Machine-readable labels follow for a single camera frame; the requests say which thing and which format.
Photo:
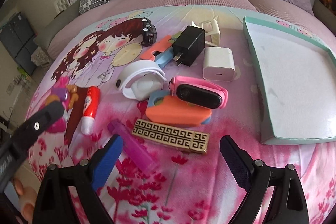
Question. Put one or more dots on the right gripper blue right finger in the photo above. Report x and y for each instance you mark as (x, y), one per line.
(238, 161)

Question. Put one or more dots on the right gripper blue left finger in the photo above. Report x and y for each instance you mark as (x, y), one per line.
(104, 160)

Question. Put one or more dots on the purple translucent lighter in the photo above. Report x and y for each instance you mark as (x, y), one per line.
(134, 150)

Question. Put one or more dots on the red white glue tube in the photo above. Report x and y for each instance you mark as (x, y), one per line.
(91, 103)

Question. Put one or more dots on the gold greek pattern lighter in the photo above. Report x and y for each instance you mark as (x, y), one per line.
(179, 138)

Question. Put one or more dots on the pink toy dog figure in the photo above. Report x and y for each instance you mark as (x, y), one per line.
(65, 93)

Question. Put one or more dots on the orange and blue toy cutter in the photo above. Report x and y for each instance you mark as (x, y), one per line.
(166, 109)

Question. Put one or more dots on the pink smart watch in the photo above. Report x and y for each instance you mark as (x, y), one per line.
(198, 92)

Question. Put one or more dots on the white round band gadget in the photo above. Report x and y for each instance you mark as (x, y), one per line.
(139, 79)

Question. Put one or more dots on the black power adapter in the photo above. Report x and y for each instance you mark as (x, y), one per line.
(189, 45)

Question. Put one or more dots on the white power adapter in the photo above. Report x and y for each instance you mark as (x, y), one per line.
(218, 64)

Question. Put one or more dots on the cartoon print table cloth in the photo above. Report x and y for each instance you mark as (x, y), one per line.
(185, 187)

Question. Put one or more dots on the teal rimmed white tray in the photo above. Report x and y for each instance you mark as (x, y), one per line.
(295, 74)

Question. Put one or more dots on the dark grey refrigerator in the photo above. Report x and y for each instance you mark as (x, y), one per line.
(17, 36)

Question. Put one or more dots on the coral and blue toy cutter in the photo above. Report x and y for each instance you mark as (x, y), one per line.
(161, 52)

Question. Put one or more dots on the cream plastic phone stand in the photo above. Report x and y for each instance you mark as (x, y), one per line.
(212, 32)

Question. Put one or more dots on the white side rack with books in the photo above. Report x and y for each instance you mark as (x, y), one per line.
(62, 5)

